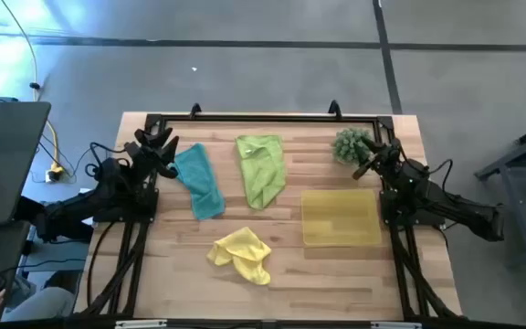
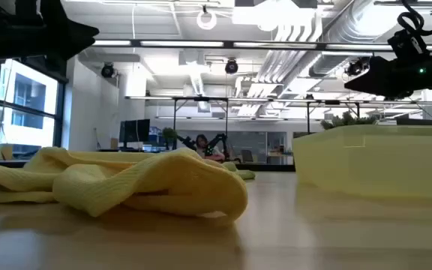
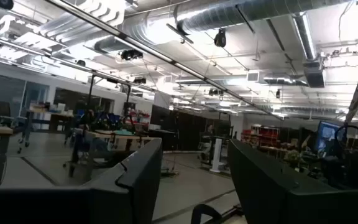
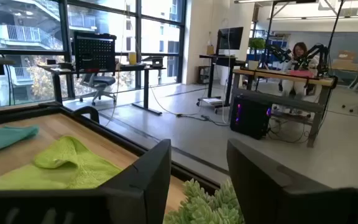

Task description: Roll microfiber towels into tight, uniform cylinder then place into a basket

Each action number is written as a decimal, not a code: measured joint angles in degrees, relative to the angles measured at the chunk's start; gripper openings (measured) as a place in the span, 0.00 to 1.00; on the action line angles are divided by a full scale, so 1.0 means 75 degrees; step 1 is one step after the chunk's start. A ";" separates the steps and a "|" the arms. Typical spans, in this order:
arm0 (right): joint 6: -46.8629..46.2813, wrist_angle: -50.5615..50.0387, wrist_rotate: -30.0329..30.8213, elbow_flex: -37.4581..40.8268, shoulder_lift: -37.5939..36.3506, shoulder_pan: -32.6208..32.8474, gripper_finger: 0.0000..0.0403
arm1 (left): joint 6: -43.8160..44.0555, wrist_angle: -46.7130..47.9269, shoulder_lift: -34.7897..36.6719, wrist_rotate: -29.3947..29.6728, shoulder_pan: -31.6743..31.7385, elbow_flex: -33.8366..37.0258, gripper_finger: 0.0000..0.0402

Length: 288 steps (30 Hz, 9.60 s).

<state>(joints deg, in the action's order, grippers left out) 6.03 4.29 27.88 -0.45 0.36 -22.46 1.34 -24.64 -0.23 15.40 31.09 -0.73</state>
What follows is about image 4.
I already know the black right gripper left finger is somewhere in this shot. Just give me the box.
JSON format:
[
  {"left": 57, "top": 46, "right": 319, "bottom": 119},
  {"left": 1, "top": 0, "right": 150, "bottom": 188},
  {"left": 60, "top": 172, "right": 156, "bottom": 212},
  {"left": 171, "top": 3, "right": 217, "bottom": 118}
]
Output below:
[{"left": 0, "top": 139, "right": 173, "bottom": 224}]

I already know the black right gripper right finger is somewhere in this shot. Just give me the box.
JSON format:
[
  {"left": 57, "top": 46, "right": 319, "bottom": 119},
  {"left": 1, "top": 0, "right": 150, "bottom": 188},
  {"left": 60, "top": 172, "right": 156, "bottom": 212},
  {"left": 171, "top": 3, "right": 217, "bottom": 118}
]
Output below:
[{"left": 227, "top": 138, "right": 358, "bottom": 224}]

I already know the green microfiber towel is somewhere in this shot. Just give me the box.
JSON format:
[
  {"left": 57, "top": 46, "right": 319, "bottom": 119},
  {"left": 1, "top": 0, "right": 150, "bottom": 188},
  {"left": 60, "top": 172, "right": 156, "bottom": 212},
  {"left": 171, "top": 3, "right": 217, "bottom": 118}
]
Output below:
[{"left": 0, "top": 136, "right": 124, "bottom": 191}]

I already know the teal microfiber towel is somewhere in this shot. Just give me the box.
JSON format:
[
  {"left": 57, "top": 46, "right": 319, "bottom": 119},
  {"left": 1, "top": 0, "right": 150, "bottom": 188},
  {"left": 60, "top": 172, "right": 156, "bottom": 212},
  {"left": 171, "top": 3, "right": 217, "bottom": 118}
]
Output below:
[{"left": 0, "top": 124, "right": 40, "bottom": 158}]

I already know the green artificial succulent plant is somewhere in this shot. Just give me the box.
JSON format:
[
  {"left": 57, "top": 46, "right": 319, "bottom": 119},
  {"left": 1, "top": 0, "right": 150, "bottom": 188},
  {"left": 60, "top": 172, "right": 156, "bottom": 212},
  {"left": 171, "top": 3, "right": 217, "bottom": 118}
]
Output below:
[{"left": 163, "top": 178, "right": 245, "bottom": 224}]

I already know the black computer tower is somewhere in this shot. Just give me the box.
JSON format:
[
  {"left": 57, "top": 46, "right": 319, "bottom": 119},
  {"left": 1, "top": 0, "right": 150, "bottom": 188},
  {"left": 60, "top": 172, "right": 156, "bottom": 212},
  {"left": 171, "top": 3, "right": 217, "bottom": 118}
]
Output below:
[{"left": 229, "top": 94, "right": 273, "bottom": 141}]

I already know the wooden workbench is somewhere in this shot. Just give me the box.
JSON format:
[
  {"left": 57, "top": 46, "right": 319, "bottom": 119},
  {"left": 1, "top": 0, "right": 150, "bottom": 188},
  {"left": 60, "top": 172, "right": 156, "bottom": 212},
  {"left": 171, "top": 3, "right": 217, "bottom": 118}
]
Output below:
[{"left": 231, "top": 68, "right": 338, "bottom": 149}]

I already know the pink cloth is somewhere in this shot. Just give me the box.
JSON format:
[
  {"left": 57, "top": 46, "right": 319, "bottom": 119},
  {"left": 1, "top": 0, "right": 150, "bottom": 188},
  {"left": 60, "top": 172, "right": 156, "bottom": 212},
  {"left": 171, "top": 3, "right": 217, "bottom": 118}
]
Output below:
[{"left": 287, "top": 69, "right": 315, "bottom": 78}]

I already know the black standing desk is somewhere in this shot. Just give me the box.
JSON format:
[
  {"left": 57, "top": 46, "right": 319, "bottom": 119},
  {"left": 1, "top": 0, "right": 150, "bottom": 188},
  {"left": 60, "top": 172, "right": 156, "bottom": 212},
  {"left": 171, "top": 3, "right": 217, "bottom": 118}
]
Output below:
[{"left": 37, "top": 63, "right": 167, "bottom": 116}]

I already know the small dark side cabinet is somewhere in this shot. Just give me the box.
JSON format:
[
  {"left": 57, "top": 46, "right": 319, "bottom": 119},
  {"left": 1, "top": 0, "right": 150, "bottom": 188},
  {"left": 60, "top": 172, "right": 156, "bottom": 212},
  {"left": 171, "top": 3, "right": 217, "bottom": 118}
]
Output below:
[{"left": 197, "top": 65, "right": 211, "bottom": 85}]

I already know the person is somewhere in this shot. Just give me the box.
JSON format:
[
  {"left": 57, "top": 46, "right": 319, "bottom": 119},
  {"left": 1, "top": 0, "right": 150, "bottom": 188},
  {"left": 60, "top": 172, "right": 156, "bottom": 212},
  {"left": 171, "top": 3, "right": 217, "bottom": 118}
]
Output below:
[{"left": 277, "top": 42, "right": 320, "bottom": 100}]

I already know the black monitor desk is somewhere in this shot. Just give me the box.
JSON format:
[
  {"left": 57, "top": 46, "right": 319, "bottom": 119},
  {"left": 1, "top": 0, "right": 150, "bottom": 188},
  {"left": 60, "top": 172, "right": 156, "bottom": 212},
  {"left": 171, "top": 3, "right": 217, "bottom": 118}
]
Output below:
[{"left": 196, "top": 54, "right": 248, "bottom": 114}]

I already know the black pegboard panel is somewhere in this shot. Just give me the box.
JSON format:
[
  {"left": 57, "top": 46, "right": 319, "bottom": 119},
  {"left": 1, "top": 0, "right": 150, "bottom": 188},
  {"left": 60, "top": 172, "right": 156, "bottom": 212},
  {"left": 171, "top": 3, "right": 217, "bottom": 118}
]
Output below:
[{"left": 73, "top": 30, "right": 117, "bottom": 77}]

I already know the green potted plant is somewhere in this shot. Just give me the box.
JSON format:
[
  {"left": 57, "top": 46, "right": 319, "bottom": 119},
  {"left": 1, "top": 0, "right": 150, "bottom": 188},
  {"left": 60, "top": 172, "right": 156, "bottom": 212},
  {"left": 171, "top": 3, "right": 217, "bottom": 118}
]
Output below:
[{"left": 247, "top": 37, "right": 267, "bottom": 71}]

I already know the brown cardboard box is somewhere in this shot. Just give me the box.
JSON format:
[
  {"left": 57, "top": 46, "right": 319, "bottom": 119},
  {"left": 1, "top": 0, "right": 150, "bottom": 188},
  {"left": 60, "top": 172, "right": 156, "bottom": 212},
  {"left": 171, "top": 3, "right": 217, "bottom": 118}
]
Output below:
[{"left": 336, "top": 49, "right": 357, "bottom": 62}]

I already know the black computer monitor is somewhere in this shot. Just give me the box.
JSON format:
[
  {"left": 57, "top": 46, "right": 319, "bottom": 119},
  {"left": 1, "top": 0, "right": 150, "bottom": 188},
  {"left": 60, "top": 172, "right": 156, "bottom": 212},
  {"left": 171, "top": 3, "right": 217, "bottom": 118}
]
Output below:
[{"left": 218, "top": 26, "right": 244, "bottom": 50}]

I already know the black aluminium table frame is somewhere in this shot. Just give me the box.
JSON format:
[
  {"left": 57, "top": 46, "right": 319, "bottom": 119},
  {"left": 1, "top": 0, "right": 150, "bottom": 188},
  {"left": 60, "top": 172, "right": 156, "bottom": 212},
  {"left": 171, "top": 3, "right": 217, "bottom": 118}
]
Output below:
[{"left": 0, "top": 104, "right": 229, "bottom": 195}]

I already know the black frame clamp bracket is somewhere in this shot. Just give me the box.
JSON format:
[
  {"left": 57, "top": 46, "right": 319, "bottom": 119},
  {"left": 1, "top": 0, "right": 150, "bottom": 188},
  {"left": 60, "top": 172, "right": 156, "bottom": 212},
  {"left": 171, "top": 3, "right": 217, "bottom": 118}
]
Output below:
[{"left": 72, "top": 106, "right": 101, "bottom": 124}]

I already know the black floor power cable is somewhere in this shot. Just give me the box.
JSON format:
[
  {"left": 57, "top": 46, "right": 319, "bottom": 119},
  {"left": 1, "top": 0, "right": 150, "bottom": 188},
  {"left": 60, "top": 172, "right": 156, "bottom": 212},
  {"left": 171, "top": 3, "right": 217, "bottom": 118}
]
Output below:
[{"left": 149, "top": 85, "right": 231, "bottom": 128}]

